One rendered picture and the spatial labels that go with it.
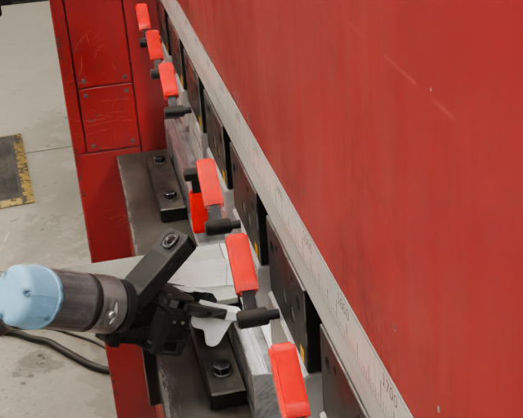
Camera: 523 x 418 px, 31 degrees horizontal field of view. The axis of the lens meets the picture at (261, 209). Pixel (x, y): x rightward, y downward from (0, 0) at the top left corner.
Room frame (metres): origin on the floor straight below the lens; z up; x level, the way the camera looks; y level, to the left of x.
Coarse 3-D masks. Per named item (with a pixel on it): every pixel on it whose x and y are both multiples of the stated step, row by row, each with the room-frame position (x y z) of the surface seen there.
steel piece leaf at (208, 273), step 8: (184, 264) 1.35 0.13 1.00; (192, 264) 1.34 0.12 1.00; (200, 264) 1.34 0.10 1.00; (208, 264) 1.34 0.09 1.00; (216, 264) 1.34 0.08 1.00; (224, 264) 1.34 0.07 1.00; (176, 272) 1.32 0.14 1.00; (184, 272) 1.32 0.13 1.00; (192, 272) 1.32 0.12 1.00; (200, 272) 1.31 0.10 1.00; (208, 272) 1.31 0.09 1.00; (216, 272) 1.31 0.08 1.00; (224, 272) 1.31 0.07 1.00; (176, 280) 1.29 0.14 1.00; (184, 280) 1.29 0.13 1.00; (192, 280) 1.29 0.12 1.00; (200, 280) 1.29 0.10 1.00; (208, 280) 1.29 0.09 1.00; (216, 280) 1.29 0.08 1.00; (224, 280) 1.28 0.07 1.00
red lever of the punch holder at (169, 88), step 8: (160, 64) 1.42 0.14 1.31; (168, 64) 1.42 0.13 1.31; (160, 72) 1.41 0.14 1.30; (168, 72) 1.41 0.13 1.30; (168, 80) 1.40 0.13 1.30; (168, 88) 1.39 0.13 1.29; (176, 88) 1.39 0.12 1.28; (168, 96) 1.38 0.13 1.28; (176, 96) 1.38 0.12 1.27; (176, 104) 1.37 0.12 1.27; (168, 112) 1.36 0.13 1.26; (176, 112) 1.36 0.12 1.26; (184, 112) 1.36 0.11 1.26
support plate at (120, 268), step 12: (204, 252) 1.38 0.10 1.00; (216, 252) 1.38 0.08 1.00; (96, 264) 1.37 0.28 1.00; (108, 264) 1.37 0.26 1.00; (120, 264) 1.36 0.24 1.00; (132, 264) 1.36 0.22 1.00; (120, 276) 1.32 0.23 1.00; (204, 288) 1.27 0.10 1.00; (216, 288) 1.27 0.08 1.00; (228, 288) 1.26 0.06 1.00; (228, 300) 1.23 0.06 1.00
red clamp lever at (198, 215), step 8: (184, 168) 1.16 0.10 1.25; (192, 168) 1.16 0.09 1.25; (184, 176) 1.15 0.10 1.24; (192, 176) 1.15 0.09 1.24; (192, 184) 1.16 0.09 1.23; (192, 192) 1.16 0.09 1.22; (200, 192) 1.16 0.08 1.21; (192, 200) 1.15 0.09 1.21; (200, 200) 1.15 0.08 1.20; (192, 208) 1.15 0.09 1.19; (200, 208) 1.15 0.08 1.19; (192, 216) 1.15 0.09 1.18; (200, 216) 1.15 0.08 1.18; (192, 224) 1.16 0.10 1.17; (200, 224) 1.15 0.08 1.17; (200, 232) 1.16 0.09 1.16
